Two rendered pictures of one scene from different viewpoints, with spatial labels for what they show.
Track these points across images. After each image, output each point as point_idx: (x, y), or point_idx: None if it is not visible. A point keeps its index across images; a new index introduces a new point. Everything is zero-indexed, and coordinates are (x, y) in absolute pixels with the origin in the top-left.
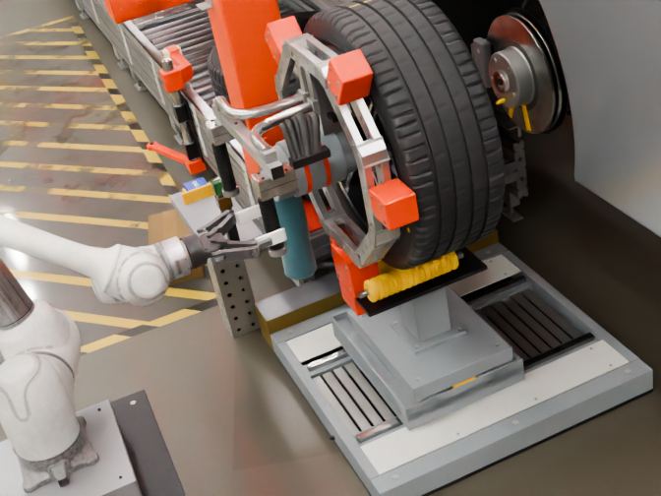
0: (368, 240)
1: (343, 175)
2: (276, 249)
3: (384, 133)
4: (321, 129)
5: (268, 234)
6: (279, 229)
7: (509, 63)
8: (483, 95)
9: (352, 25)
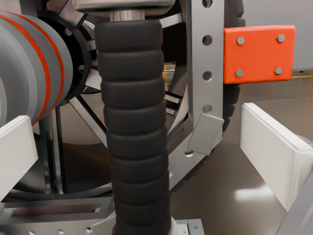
0: (181, 156)
1: (67, 90)
2: (169, 230)
3: (85, 31)
4: (10, 3)
5: (279, 123)
6: (254, 107)
7: (86, 24)
8: None
9: None
